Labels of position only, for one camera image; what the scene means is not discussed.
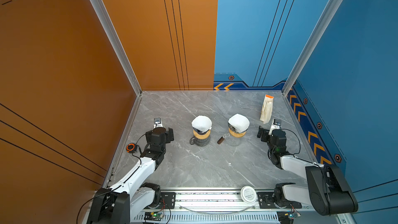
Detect clear glass pitcher wooden handle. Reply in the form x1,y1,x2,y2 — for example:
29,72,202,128
217,135,243,147

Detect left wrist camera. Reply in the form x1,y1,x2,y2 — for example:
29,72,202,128
153,118,163,129

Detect grey ribbed glass dripper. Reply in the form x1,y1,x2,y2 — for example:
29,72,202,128
228,125,246,133

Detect ribbed glass coffee server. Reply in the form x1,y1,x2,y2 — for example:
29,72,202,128
189,136,211,146

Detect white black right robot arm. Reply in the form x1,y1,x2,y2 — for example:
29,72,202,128
257,125,359,216

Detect white paper coffee filter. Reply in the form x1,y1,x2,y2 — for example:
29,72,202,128
191,116,212,133

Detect orange black tape measure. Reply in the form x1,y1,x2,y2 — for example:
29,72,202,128
126,143,136,154

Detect aluminium corner post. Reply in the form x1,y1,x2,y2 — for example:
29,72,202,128
89,0,142,96
282,0,343,96

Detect white round lid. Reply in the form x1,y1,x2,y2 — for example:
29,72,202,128
240,186,257,204

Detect bamboo dripper ring stand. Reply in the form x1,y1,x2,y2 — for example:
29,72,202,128
193,129,211,140

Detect circuit board right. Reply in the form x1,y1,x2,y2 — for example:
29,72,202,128
277,211,301,224

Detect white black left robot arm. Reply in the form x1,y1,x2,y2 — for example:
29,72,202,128
87,125,174,224

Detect aluminium right corner post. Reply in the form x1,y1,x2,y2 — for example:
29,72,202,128
282,0,343,96

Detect aluminium left corner post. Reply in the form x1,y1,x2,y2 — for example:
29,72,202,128
89,0,142,96

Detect green circuit board left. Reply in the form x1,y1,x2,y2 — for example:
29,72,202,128
144,212,164,223

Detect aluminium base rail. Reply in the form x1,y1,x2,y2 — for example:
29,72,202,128
130,188,355,224

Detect orange coffee filter pack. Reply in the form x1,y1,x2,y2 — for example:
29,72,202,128
260,94,274,124

